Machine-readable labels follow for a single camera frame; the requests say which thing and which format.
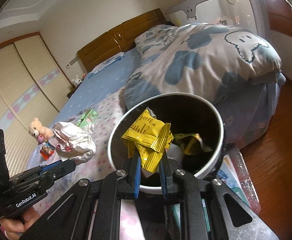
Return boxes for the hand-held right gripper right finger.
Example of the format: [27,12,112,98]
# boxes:
[160,152,279,240]

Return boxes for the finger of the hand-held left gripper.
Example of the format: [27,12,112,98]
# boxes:
[11,169,67,193]
[9,159,77,183]

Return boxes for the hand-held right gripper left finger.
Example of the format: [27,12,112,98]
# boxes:
[18,150,141,240]

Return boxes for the small orange red packet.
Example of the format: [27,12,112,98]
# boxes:
[39,142,56,160]

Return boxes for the white paper wrapper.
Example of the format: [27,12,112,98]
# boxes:
[51,121,97,165]

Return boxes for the green yellow snack bag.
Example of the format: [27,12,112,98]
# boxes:
[173,133,211,155]

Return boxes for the yellow snack packet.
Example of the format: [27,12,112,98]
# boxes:
[121,107,174,173]

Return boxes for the green carton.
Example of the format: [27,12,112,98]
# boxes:
[75,108,99,128]

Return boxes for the white round bin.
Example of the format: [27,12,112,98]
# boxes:
[107,93,223,195]

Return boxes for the person's left hand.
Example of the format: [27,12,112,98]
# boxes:
[0,206,40,240]

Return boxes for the beige teddy bear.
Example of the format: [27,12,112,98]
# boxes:
[29,117,54,144]

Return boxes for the magazine under bin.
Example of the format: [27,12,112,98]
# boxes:
[203,154,249,205]

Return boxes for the dark wooden nightstand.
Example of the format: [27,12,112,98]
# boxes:
[67,85,80,98]

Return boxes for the beige sliding door wardrobe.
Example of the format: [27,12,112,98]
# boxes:
[0,31,72,175]

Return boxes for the white rabbit toy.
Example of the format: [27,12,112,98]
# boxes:
[71,75,83,87]

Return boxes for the light blue bedsheet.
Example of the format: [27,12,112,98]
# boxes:
[53,47,149,130]

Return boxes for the blue white pillow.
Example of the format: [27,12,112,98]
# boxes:
[89,52,125,77]

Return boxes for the blue cloud print duvet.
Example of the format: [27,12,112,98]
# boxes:
[123,23,285,110]

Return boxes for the brown wooden headboard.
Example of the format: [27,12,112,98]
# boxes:
[76,8,166,72]

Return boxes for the grey bed guard rail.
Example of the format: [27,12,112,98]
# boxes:
[166,0,269,43]

